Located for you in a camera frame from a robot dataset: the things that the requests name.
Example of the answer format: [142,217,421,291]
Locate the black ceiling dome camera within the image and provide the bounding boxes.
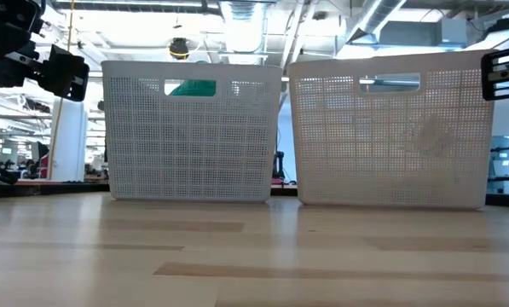
[168,37,190,61]

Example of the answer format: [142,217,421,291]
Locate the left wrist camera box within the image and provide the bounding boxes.
[0,0,44,35]

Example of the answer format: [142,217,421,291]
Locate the white perforated plastic basket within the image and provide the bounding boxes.
[100,59,284,204]
[286,49,496,211]

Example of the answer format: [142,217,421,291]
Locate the black aluminium table frame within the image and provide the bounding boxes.
[0,181,509,209]

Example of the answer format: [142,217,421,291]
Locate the silver ceiling duct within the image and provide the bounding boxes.
[218,0,269,65]

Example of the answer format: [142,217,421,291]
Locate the grey ceiling air unit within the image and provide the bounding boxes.
[379,17,468,49]

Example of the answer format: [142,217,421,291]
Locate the black slanted bar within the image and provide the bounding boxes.
[0,160,21,186]

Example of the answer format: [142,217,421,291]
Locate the teal garment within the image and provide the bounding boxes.
[168,79,217,97]

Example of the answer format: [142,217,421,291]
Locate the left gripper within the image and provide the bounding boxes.
[0,32,90,102]

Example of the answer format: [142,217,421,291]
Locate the background robot workstation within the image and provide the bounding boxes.
[486,135,509,195]

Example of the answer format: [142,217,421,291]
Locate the yellow cable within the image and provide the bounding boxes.
[47,0,76,180]

